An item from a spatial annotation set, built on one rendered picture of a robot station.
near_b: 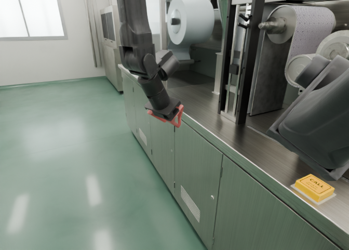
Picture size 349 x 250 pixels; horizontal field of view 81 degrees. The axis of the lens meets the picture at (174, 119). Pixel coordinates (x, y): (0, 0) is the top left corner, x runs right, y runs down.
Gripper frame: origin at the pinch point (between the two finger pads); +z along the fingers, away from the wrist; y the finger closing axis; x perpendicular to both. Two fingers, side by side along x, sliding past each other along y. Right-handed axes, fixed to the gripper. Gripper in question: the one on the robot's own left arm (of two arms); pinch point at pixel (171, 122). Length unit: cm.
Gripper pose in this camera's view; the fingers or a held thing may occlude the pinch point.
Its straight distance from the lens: 68.0
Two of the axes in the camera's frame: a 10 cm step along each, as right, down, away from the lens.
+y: -7.5, -2.7, 6.0
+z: 3.2, 6.4, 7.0
